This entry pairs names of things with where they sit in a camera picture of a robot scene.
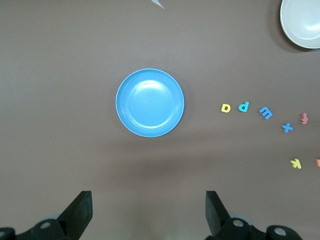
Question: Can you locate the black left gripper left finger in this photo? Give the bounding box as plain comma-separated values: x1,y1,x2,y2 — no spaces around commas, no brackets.
0,190,94,240

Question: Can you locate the beige plate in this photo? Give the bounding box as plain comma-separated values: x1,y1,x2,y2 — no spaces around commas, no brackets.
279,0,320,49

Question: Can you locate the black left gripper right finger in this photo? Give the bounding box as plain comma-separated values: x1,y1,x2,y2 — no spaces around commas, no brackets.
205,190,303,240

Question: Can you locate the blue plate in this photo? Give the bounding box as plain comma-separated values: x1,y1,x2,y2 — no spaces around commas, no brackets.
115,68,185,138

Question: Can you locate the blue foam letter m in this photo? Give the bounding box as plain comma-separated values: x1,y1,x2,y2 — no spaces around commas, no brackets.
258,106,274,120

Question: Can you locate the blue foam letter x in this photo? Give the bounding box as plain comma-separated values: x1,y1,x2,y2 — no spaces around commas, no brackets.
281,122,294,134

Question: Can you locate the brown table mat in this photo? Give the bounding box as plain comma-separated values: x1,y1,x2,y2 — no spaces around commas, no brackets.
0,0,320,240

